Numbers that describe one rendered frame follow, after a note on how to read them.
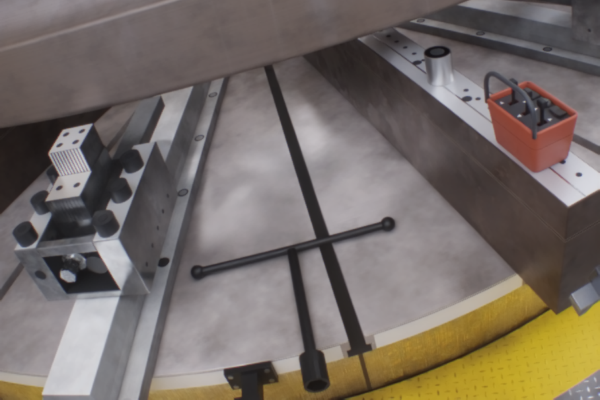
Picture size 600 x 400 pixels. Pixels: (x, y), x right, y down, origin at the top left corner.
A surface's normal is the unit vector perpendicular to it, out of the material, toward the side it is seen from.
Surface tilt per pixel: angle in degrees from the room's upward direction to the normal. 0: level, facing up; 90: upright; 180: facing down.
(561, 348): 0
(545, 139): 97
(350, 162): 0
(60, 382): 0
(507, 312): 90
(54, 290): 90
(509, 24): 72
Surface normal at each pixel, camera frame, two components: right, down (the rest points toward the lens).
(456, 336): 0.29, 0.50
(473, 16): -0.73, 0.24
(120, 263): -0.01, 0.58
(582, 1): -0.70, 0.52
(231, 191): -0.21, -0.80
